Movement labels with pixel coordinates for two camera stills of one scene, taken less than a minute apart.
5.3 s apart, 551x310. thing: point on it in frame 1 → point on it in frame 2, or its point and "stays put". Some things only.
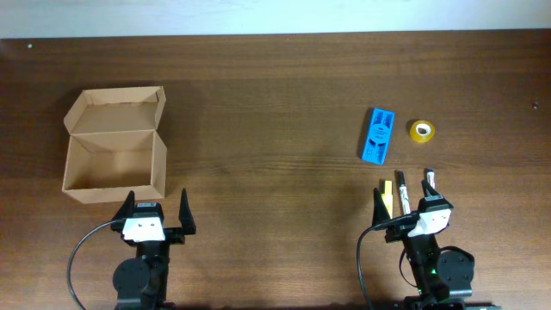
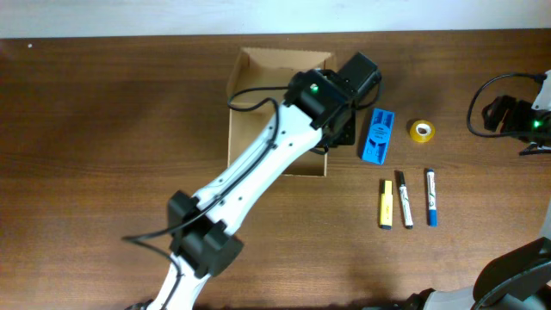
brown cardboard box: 114,149 → 258,86
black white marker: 405,199 stays put
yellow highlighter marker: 387,197 stays put
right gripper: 380,213 → 518,109
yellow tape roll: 422,131 stays put
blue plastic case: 378,138 stays put
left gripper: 176,236 → 349,135
